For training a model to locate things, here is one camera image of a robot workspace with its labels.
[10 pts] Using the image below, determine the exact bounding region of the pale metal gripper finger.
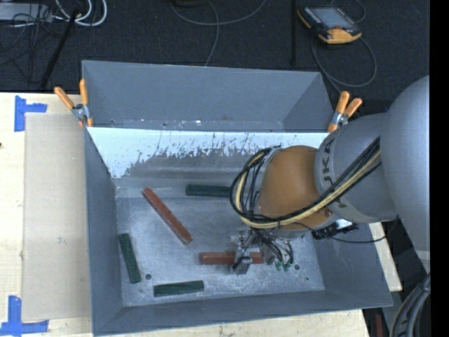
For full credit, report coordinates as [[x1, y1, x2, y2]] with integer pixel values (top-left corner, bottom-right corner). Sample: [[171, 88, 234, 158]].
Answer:
[[229, 235, 245, 256], [231, 256, 253, 275]]

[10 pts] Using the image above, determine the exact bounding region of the red-brown flat block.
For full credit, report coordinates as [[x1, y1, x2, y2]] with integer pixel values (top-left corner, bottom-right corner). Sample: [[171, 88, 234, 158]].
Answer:
[[199, 251, 264, 266], [141, 187, 194, 246]]

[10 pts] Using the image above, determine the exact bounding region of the dark green flat block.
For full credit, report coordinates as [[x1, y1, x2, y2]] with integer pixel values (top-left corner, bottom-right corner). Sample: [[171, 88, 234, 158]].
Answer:
[[153, 279, 206, 298], [117, 232, 142, 284], [185, 184, 232, 198]]

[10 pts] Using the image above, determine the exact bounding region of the grey metal bin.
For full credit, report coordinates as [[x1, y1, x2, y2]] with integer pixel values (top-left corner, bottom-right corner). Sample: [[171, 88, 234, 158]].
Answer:
[[81, 60, 394, 336]]

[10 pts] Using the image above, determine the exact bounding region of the pale cardboard board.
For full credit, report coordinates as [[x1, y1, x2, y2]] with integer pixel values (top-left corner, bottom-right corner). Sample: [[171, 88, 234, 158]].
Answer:
[[20, 112, 93, 323]]

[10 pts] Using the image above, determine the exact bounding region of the black cylinder on white bracket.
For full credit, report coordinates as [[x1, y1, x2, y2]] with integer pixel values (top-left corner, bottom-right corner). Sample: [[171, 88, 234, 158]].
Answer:
[[311, 219, 359, 241]]

